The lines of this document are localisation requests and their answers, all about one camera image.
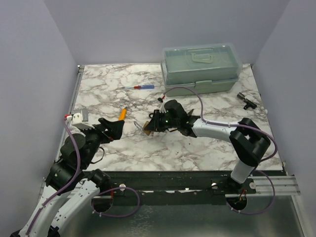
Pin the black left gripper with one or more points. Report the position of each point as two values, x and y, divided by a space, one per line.
114 132

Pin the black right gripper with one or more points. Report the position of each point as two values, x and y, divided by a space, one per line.
154 124

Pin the brass padlock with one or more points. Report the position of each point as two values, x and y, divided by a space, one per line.
146 128

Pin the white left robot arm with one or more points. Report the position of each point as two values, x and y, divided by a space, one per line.
67 189

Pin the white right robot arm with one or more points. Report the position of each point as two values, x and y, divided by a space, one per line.
248 141

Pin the orange utility knife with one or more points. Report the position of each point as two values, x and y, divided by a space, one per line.
123 114

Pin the red blue screwdriver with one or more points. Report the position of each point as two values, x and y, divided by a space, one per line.
148 86

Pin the green plastic toolbox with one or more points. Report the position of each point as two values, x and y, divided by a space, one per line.
203 69

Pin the black T-shaped tool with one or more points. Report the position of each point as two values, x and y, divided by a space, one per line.
248 103

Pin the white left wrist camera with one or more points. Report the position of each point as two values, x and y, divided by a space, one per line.
79 120

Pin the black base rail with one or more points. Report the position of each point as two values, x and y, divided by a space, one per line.
128 188

